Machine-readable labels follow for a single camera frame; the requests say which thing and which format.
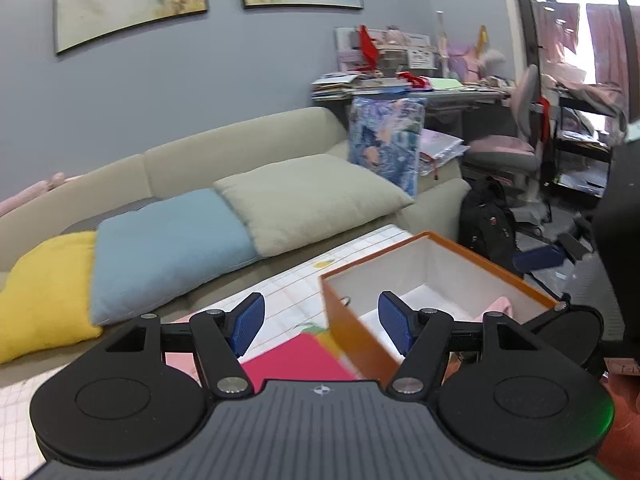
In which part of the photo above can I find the pink white crochet pouch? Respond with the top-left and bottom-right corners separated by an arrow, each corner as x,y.
478,297 -> 513,321

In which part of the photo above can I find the orange cardboard box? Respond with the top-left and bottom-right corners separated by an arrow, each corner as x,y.
320,232 -> 558,385

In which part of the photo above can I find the checked pink tablecloth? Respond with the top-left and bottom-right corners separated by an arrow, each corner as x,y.
1,226 -> 408,479

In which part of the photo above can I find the red cube container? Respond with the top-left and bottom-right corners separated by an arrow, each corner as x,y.
242,333 -> 356,391

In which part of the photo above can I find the black backpack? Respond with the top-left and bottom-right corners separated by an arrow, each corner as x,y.
458,177 -> 520,275

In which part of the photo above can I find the pink office chair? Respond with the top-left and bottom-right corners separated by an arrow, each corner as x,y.
462,64 -> 551,221

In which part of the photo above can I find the blue cushion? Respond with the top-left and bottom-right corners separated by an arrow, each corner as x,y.
90,188 -> 259,326

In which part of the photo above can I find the black metal shelf rack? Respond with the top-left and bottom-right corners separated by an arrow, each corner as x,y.
541,81 -> 628,209

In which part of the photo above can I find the grey-green cushion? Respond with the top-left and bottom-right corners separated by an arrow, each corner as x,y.
214,154 -> 413,258

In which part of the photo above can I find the beige fabric sofa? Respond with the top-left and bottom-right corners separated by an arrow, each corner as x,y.
0,105 -> 471,291

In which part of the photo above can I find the yellow cushion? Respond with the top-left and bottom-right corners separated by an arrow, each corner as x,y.
0,231 -> 102,363

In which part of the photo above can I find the blue anime print pillow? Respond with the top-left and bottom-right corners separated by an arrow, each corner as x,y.
347,96 -> 425,198

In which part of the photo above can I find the pink plush on sofa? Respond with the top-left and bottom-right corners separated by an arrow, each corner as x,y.
0,172 -> 77,217

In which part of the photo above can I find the cluttered desk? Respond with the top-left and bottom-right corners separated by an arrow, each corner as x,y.
310,11 -> 515,140

